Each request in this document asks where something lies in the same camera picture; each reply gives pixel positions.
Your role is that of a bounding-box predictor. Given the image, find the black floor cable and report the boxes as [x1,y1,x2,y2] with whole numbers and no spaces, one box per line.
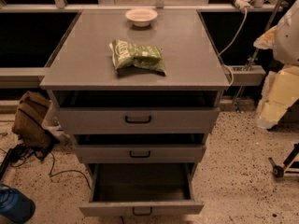
[0,143,93,191]

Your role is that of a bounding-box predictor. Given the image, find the black wheeled cart leg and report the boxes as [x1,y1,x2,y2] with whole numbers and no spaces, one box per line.
[269,144,299,178]

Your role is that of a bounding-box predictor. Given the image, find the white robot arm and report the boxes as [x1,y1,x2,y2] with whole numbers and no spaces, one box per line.
[253,0,299,129]

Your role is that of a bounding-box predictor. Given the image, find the white ceramic bowl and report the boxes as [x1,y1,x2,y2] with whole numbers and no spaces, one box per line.
[125,8,158,27]

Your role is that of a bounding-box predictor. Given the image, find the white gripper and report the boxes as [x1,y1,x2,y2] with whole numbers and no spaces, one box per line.
[256,65,299,129]

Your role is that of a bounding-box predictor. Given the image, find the grey drawer cabinet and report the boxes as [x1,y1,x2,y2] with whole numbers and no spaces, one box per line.
[39,8,231,179]

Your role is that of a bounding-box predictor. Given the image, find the blue water jug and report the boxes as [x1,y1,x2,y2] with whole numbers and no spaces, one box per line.
[0,184,36,224]

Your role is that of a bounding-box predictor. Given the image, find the grey drawer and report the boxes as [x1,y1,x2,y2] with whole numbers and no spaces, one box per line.
[57,107,220,134]
[79,163,204,217]
[74,145,206,163]

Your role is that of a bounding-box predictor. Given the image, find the metal stand pole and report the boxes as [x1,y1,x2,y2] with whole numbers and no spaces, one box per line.
[233,0,284,112]

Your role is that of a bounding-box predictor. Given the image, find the green snack bag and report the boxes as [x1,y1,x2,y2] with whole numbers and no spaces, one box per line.
[109,39,166,76]

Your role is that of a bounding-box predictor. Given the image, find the white hanging cable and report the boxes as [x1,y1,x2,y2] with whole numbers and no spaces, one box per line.
[216,7,249,87]

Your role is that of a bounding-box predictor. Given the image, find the brown fabric bag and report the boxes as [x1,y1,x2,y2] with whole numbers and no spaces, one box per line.
[12,91,52,149]

